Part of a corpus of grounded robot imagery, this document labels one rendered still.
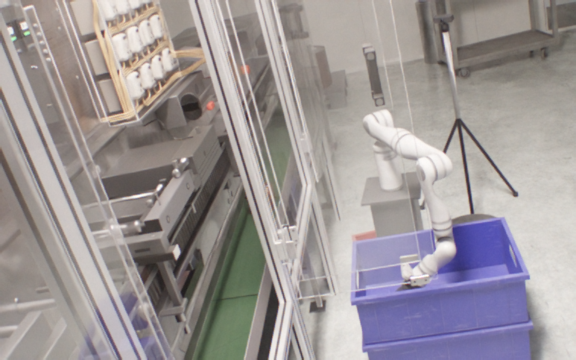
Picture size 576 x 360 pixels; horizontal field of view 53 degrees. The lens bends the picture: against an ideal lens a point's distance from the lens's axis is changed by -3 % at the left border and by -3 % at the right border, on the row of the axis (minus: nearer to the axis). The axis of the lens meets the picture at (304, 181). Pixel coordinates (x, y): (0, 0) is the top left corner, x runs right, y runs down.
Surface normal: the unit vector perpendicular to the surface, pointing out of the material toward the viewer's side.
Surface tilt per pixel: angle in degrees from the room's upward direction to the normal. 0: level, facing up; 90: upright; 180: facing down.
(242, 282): 2
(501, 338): 90
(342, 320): 0
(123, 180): 90
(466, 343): 90
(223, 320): 2
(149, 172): 90
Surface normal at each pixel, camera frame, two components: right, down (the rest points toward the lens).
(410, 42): -0.08, 0.42
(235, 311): -0.23, -0.87
